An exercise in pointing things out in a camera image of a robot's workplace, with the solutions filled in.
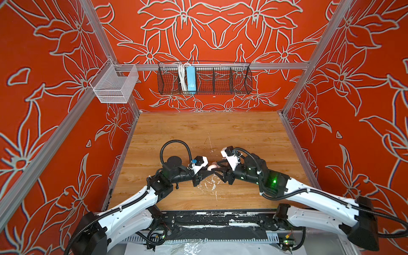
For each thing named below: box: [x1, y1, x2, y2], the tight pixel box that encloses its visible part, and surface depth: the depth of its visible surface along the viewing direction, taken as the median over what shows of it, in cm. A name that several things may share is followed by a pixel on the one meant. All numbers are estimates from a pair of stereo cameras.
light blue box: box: [185, 65, 197, 95], surface depth 91 cm
